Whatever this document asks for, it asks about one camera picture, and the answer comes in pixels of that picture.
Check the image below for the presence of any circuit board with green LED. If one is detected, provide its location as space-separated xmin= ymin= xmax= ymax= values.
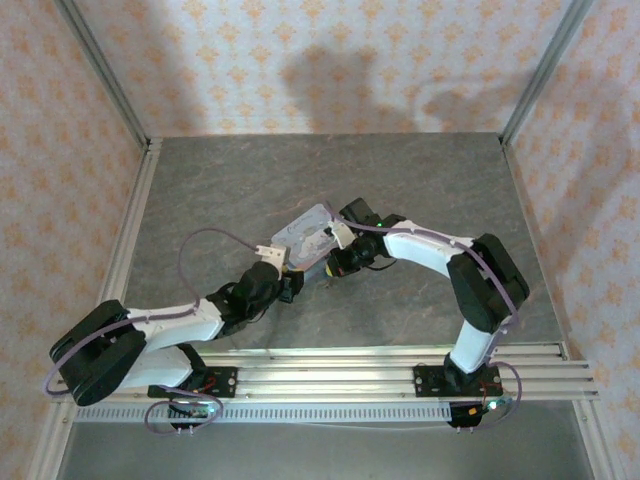
xmin=169 ymin=398 xmax=224 ymax=419
xmin=464 ymin=397 xmax=514 ymax=420

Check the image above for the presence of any aluminium frame post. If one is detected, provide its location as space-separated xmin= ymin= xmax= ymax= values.
xmin=53 ymin=0 xmax=152 ymax=147
xmin=499 ymin=0 xmax=595 ymax=146

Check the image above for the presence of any white slotted cable duct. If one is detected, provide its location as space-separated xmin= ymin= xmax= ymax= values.
xmin=74 ymin=403 xmax=454 ymax=424

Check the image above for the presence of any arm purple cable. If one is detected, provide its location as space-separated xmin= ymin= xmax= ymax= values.
xmin=44 ymin=228 xmax=261 ymax=439
xmin=324 ymin=199 xmax=526 ymax=431

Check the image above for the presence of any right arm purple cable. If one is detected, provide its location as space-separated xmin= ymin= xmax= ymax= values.
xmin=324 ymin=199 xmax=526 ymax=431

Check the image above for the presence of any light blue pouch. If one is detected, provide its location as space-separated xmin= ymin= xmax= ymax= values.
xmin=271 ymin=203 xmax=346 ymax=274

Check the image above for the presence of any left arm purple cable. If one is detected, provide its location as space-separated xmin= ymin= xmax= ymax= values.
xmin=44 ymin=228 xmax=261 ymax=439

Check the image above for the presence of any aluminium table side rail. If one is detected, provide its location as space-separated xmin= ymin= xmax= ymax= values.
xmin=501 ymin=141 xmax=616 ymax=480
xmin=27 ymin=138 xmax=164 ymax=480

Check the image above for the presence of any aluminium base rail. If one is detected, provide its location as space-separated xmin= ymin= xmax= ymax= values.
xmin=107 ymin=342 xmax=601 ymax=402

